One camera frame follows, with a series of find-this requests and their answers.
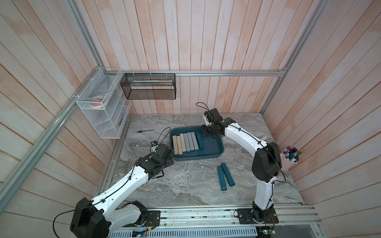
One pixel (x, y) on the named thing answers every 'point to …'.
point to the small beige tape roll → (264, 138)
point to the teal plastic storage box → (212, 147)
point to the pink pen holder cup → (289, 156)
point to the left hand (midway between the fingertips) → (166, 161)
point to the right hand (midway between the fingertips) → (202, 131)
